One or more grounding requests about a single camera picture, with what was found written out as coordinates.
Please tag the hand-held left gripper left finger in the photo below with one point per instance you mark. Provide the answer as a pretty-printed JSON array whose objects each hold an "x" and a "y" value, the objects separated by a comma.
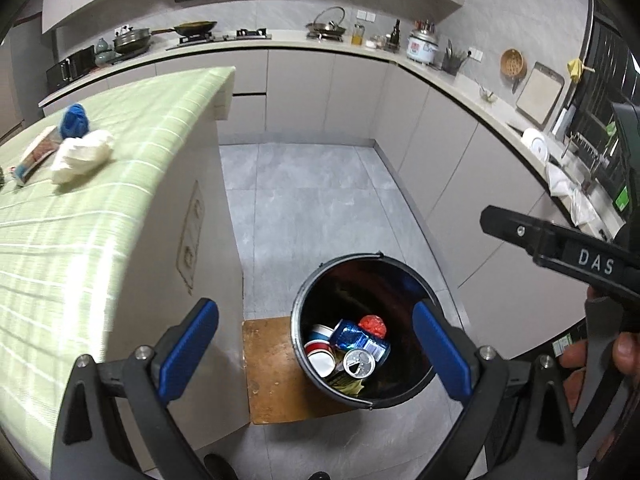
[{"x": 187, "y": 350}]

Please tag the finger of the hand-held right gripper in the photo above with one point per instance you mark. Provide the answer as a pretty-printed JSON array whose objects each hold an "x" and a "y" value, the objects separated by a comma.
[{"x": 510, "y": 227}]

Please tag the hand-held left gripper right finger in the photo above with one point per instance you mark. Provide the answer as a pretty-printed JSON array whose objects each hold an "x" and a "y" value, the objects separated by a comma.
[{"x": 440, "y": 355}]

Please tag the red plastic bag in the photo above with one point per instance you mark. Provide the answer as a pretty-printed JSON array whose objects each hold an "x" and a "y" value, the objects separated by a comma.
[{"x": 374, "y": 325}]

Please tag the black and yellow can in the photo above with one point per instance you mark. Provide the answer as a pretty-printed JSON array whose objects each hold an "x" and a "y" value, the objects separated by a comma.
[{"x": 359, "y": 364}]

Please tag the blue soda can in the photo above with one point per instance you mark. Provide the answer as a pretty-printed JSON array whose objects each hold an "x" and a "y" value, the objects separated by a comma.
[{"x": 357, "y": 337}]

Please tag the black trash bin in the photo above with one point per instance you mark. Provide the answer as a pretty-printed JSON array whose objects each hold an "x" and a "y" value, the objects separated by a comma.
[{"x": 350, "y": 280}]

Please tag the red paper cup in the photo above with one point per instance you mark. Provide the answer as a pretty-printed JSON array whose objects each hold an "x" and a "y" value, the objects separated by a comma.
[{"x": 320, "y": 360}]

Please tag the person's right hand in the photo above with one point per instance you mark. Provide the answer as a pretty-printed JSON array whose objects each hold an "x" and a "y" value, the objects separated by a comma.
[{"x": 629, "y": 355}]

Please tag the white dish cloth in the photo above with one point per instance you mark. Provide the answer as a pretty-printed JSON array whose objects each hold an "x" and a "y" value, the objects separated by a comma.
[{"x": 570, "y": 187}]

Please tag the wooden board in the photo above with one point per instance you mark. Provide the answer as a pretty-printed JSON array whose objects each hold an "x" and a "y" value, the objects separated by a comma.
[{"x": 270, "y": 370}]

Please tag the white table base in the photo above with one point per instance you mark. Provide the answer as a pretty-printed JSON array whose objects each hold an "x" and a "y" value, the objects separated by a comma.
[{"x": 215, "y": 240}]

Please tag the person's black shoe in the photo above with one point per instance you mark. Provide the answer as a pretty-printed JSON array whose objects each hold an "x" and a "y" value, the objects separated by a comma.
[{"x": 225, "y": 467}]

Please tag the grey cutting board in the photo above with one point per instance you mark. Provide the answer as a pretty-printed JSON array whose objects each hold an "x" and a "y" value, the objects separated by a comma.
[{"x": 540, "y": 92}]

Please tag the black dish rack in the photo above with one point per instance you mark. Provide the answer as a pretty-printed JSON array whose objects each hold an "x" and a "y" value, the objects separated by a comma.
[{"x": 597, "y": 100}]

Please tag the hanging yellow rag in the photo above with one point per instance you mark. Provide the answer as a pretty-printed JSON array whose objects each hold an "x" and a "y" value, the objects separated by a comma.
[{"x": 577, "y": 69}]

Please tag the utensil holder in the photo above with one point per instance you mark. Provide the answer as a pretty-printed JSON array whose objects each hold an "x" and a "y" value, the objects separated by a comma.
[{"x": 452, "y": 62}]

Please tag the white rice cooker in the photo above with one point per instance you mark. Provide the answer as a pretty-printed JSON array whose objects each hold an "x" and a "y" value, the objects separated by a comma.
[{"x": 424, "y": 47}]

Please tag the dark glass bottle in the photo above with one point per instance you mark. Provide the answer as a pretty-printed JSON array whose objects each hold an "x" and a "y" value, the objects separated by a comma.
[{"x": 395, "y": 37}]

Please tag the white crumpled tissue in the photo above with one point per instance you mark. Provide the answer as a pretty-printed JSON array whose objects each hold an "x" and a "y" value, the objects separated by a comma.
[{"x": 80, "y": 155}]

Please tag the orange juice jar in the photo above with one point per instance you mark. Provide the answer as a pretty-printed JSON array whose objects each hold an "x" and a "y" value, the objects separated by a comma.
[{"x": 357, "y": 36}]

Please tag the white milk carton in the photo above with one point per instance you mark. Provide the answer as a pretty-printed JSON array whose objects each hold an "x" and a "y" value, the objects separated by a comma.
[{"x": 37, "y": 152}]

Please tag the blue cloth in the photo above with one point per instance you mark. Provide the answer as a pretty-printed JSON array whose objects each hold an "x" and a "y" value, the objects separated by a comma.
[{"x": 74, "y": 121}]

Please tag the kettle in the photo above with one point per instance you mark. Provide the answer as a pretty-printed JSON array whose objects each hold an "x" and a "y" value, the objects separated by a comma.
[{"x": 326, "y": 27}]

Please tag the black microwave oven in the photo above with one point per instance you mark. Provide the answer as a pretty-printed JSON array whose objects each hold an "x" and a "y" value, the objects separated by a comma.
[{"x": 70, "y": 70}]

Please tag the gas stove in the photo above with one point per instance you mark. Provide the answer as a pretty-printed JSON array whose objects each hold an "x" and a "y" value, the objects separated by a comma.
[{"x": 220, "y": 39}]

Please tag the wok with glass lid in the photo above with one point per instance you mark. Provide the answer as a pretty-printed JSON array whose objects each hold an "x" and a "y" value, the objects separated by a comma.
[{"x": 132, "y": 41}]

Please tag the teal ceramic vase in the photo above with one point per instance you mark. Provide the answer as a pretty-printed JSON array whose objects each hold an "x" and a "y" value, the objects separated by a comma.
[{"x": 103, "y": 45}]

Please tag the frying pan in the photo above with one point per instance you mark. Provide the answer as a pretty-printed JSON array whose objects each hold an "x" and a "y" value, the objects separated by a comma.
[{"x": 192, "y": 26}]

